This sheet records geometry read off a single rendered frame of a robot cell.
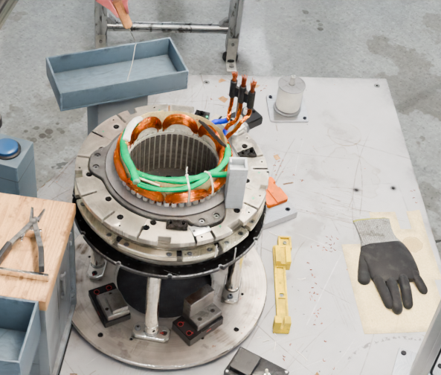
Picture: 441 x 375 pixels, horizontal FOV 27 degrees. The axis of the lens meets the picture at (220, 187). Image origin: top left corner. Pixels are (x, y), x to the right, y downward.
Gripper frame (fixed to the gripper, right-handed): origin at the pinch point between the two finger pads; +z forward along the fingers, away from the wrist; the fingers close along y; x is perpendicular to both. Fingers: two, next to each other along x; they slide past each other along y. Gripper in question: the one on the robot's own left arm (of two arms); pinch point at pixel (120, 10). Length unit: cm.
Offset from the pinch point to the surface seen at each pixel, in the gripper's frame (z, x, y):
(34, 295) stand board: 7, -48, -25
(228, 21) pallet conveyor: 117, 130, 24
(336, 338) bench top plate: 52, -45, 16
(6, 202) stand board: 6.3, -28.4, -27.2
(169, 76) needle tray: 17.3, -0.8, 3.4
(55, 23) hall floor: 113, 160, -37
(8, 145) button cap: 8.5, -13.2, -26.3
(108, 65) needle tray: 17.2, 8.0, -7.1
